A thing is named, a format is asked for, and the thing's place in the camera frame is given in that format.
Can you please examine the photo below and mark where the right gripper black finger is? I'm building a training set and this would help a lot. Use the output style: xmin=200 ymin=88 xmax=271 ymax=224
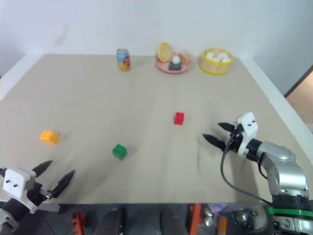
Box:
xmin=202 ymin=134 xmax=227 ymax=150
xmin=218 ymin=122 xmax=236 ymax=134

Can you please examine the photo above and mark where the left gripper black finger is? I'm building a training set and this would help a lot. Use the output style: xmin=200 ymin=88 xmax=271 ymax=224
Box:
xmin=32 ymin=160 xmax=53 ymax=178
xmin=50 ymin=169 xmax=75 ymax=199

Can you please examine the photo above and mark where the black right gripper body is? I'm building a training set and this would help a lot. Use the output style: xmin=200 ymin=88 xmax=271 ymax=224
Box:
xmin=224 ymin=124 xmax=244 ymax=154

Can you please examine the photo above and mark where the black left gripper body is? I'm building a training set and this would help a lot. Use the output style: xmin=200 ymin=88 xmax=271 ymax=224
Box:
xmin=26 ymin=181 xmax=56 ymax=207

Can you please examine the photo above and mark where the yellow toy block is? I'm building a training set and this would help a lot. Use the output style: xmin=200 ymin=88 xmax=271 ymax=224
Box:
xmin=39 ymin=130 xmax=60 ymax=146

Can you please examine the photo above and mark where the red toy block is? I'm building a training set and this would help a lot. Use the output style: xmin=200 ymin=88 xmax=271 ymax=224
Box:
xmin=174 ymin=112 xmax=185 ymax=126

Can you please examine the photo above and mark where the green toy block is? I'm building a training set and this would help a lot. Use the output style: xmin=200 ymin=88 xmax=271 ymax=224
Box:
xmin=112 ymin=143 xmax=128 ymax=161

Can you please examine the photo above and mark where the orange black clamp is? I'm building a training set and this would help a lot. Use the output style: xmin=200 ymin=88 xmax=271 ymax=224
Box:
xmin=71 ymin=211 xmax=85 ymax=235

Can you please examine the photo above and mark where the yellow round basket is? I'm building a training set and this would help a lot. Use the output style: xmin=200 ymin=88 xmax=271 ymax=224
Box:
xmin=198 ymin=47 xmax=235 ymax=75

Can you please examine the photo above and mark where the orange metal bar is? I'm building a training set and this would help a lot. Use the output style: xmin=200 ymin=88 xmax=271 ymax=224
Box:
xmin=189 ymin=203 xmax=202 ymax=232

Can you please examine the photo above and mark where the shiny dark round dome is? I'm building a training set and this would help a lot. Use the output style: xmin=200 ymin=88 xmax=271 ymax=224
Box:
xmin=230 ymin=207 xmax=268 ymax=234

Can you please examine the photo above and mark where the grey egg holder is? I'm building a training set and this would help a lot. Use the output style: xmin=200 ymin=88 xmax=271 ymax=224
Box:
xmin=169 ymin=61 xmax=183 ymax=72

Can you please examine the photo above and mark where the orange bread roll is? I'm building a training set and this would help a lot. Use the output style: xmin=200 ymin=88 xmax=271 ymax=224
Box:
xmin=179 ymin=52 xmax=191 ymax=65

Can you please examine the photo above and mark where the beige table cloth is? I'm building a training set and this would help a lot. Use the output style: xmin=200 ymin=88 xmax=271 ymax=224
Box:
xmin=0 ymin=53 xmax=294 ymax=205

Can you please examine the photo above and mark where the orange strip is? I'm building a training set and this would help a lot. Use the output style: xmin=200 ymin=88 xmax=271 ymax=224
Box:
xmin=217 ymin=215 xmax=228 ymax=235

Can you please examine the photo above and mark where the pink plate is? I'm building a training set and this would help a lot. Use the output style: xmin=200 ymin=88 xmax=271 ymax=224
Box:
xmin=155 ymin=54 xmax=193 ymax=74

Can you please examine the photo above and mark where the round yellow bread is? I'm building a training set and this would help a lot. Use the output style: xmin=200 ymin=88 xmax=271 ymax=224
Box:
xmin=156 ymin=42 xmax=173 ymax=63

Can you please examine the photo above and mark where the blue orange drink can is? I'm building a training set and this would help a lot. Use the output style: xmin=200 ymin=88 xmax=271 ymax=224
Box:
xmin=116 ymin=47 xmax=132 ymax=72

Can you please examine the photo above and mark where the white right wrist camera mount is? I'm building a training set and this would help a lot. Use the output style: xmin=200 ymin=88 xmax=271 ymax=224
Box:
xmin=235 ymin=112 xmax=260 ymax=156

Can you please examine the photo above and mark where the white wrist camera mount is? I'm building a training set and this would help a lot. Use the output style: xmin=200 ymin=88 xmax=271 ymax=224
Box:
xmin=235 ymin=112 xmax=260 ymax=156
xmin=3 ymin=167 xmax=37 ymax=214

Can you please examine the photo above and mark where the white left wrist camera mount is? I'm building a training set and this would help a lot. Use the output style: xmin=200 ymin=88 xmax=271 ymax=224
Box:
xmin=3 ymin=167 xmax=37 ymax=214

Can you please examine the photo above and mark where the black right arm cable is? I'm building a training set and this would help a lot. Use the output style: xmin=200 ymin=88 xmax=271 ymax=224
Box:
xmin=220 ymin=132 xmax=273 ymax=205

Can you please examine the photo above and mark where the dark brown wall skirting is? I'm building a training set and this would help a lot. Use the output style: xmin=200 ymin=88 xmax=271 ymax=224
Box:
xmin=283 ymin=64 xmax=313 ymax=98

